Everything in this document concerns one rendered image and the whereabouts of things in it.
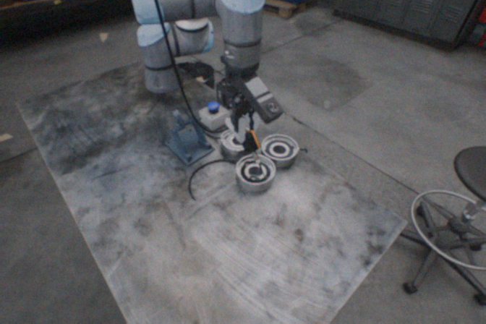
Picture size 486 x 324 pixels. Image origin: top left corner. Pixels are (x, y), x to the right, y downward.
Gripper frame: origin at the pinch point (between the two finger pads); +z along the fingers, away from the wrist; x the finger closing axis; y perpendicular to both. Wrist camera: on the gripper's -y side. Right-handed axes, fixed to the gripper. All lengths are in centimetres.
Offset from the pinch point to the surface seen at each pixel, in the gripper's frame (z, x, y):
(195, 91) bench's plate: 13.4, -13.4, 43.5
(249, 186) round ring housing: 10.2, 4.8, -5.7
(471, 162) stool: 31, -77, -43
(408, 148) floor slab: 93, -147, -13
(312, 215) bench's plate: 13.0, -1.8, -21.2
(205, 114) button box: 8.8, -4.1, 24.1
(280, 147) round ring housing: 11.4, -12.6, -1.0
